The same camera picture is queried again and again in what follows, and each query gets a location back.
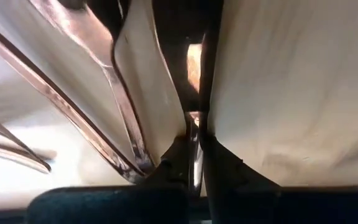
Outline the copper fork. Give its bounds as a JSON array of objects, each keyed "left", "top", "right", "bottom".
[{"left": 0, "top": 17, "right": 147, "bottom": 184}]

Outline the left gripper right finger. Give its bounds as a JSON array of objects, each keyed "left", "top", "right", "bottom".
[{"left": 200, "top": 133, "right": 282, "bottom": 188}]

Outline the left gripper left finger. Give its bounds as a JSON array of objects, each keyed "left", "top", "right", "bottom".
[{"left": 144, "top": 133, "right": 190, "bottom": 188}]

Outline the copper knife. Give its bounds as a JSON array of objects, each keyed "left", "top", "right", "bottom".
[{"left": 185, "top": 42, "right": 205, "bottom": 197}]

